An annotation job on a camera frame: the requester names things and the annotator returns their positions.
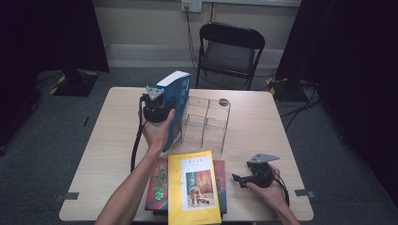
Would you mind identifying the grey tape piece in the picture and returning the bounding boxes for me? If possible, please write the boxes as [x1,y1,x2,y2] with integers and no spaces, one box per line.
[55,191,80,203]
[294,188,315,199]

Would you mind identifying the left hand-held gripper cable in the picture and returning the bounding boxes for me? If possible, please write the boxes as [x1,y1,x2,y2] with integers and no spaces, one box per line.
[130,94,148,173]

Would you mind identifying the clear acrylic book rack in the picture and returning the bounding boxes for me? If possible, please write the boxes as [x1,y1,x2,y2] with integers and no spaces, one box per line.
[180,95,233,155]

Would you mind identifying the black folding chair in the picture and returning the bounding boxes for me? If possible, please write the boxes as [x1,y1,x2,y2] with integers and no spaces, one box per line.
[195,22,267,92]

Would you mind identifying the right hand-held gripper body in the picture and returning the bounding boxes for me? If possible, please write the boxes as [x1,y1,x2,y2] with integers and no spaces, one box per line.
[246,152,281,189]

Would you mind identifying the black curtain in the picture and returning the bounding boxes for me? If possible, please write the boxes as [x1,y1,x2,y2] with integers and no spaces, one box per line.
[0,0,111,154]
[275,0,398,207]

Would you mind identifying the hand-held gripper cable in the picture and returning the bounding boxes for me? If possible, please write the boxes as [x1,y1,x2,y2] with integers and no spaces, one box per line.
[130,94,148,173]
[271,171,291,208]

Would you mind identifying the person's left hand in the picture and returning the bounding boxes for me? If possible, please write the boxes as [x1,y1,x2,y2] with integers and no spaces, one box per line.
[140,108,177,154]

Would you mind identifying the black floor cables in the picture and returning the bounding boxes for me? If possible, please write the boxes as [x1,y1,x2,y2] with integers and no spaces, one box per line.
[278,79,322,132]

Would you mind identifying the white wall socket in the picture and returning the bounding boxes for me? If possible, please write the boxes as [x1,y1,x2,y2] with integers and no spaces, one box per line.
[181,0,203,13]

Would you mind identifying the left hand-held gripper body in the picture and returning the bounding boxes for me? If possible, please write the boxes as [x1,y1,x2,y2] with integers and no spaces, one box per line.
[140,85,177,124]

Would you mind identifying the yellow book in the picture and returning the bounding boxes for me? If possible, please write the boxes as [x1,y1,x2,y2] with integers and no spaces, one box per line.
[167,150,222,225]

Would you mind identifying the right hand-held gripper cable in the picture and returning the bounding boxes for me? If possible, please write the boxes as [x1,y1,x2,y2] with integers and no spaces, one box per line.
[271,171,291,208]

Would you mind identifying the person's right hand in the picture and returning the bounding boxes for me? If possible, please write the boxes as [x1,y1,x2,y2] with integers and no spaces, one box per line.
[245,163,291,214]

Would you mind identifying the blue book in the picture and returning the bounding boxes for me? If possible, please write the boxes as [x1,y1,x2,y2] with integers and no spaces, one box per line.
[155,69,192,154]

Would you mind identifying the red illustrated book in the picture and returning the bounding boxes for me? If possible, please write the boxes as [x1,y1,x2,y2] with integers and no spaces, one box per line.
[145,157,228,215]

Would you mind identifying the black stand base striped tape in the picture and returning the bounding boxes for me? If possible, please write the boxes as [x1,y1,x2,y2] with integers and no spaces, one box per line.
[50,68,101,98]
[267,77,303,101]

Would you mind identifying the black wall cable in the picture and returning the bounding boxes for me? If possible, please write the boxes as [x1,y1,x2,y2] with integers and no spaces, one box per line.
[184,5,220,90]

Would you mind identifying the black book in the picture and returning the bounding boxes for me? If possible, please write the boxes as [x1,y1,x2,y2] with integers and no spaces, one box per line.
[152,208,227,218]

